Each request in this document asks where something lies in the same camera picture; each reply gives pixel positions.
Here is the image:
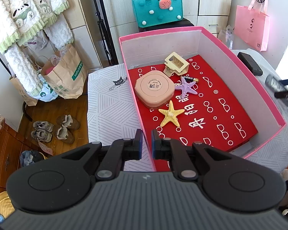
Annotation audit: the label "grey sneaker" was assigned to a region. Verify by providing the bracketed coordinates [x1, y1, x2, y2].
[30, 129, 53, 143]
[33, 120, 54, 133]

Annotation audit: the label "black rectangular case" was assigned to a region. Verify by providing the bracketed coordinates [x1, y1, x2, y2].
[237, 52, 263, 76]

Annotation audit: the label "pink round compact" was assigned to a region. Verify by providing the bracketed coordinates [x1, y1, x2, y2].
[134, 71, 175, 109]

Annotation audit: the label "yellow starfish hair clip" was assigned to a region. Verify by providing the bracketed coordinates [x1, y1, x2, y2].
[158, 100, 185, 128]

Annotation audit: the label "pink cardboard box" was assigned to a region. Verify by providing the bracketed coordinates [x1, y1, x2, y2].
[118, 26, 287, 173]

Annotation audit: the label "yellow blanket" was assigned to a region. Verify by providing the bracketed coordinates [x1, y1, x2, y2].
[0, 192, 15, 218]

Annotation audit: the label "wooden nightstand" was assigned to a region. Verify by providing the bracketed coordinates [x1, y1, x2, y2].
[0, 120, 47, 190]

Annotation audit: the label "red patterned flat box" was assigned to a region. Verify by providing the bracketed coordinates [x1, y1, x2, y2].
[127, 55, 259, 172]

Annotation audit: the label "purple starfish hair clip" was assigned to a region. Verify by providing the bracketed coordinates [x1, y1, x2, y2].
[174, 76, 197, 96]

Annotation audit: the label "white green plastic bag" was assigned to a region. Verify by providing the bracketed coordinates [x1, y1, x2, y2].
[37, 73, 59, 101]

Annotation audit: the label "blue denim cloth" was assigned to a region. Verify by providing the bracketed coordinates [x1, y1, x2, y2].
[20, 150, 45, 168]

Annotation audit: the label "black suitcase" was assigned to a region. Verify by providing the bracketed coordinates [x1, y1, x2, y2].
[138, 18, 195, 33]

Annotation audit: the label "pink paper shopping bag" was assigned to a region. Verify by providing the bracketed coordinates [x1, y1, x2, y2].
[234, 0, 270, 52]

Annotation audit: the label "pairs of grey shoes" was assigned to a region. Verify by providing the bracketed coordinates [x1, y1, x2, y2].
[56, 114, 80, 130]

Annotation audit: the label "teal felt handbag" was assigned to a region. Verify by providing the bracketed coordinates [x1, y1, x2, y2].
[132, 0, 183, 28]

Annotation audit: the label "grey printed garment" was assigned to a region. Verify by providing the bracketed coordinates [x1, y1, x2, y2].
[22, 30, 51, 53]

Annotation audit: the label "brown fleece boot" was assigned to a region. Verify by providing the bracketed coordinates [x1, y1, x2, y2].
[56, 126, 75, 145]

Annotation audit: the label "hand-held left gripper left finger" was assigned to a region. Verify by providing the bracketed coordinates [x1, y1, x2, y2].
[60, 129, 143, 181]

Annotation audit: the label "clear crumpled plastic bag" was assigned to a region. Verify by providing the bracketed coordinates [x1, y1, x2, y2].
[218, 25, 235, 49]

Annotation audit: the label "brown paper bag green print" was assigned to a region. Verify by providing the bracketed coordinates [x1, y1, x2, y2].
[40, 44, 86, 99]

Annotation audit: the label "black metal stand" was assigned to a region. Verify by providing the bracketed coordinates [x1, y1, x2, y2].
[88, 0, 118, 65]

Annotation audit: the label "cream hair claw clip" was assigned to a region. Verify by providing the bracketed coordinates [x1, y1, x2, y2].
[164, 51, 190, 77]

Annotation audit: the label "white fluffy robe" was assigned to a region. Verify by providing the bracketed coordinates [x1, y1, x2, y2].
[0, 0, 70, 54]

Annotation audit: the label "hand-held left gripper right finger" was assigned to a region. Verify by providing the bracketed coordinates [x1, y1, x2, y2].
[151, 129, 233, 181]

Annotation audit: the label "grey case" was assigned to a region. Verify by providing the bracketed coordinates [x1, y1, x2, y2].
[265, 74, 288, 106]

